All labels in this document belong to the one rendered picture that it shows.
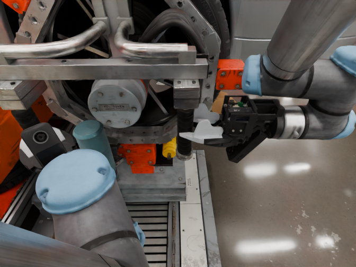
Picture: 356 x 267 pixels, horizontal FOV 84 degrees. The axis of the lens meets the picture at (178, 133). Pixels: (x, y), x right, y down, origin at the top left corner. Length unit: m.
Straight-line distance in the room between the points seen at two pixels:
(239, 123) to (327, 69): 0.17
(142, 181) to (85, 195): 0.90
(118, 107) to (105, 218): 0.33
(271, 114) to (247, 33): 0.45
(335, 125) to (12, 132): 1.02
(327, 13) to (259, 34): 0.57
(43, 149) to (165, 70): 0.25
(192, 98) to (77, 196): 0.26
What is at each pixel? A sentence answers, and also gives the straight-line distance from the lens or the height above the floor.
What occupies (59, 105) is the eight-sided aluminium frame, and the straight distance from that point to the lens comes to 0.76.
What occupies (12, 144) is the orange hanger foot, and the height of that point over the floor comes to 0.59.
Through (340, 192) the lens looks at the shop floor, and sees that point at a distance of 1.68.
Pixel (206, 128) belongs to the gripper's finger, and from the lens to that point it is 0.41.
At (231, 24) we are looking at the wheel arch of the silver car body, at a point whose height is 0.95.
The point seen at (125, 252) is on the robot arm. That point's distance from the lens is 0.21.
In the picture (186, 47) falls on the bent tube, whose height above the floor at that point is 1.01.
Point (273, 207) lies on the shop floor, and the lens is 1.39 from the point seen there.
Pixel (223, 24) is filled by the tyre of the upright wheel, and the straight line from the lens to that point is 0.66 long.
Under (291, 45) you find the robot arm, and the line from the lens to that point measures 0.32.
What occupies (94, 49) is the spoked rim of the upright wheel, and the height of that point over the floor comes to 0.91.
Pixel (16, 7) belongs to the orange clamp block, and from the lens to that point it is 0.66.
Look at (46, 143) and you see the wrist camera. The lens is 0.40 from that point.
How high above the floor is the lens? 1.13
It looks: 42 degrees down
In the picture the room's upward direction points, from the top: straight up
